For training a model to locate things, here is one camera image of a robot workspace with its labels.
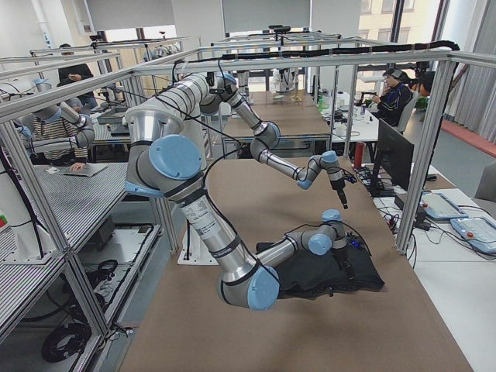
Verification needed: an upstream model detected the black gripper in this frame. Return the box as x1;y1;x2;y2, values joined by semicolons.
333;246;352;271
330;177;348;209

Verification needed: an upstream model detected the black t-shirt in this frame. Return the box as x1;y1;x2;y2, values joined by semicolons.
272;243;384;299

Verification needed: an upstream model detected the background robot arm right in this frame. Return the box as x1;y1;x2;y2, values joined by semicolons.
15;100;347;205

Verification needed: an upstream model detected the red bottle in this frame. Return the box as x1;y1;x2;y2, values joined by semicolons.
353;142;366;169

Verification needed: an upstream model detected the black Huawei monitor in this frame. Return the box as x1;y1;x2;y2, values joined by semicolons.
369;119;414;197

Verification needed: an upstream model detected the teach pendant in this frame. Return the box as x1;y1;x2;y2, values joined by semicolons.
449;217;495;254
419;192;468;221

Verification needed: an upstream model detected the silver laptop on table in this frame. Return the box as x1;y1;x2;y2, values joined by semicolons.
63;164;108;177

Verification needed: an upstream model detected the person in striped shirt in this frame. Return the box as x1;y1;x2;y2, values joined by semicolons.
30;117;88;170

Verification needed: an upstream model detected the aluminium frame post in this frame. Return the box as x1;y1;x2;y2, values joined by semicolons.
396;60;456;255

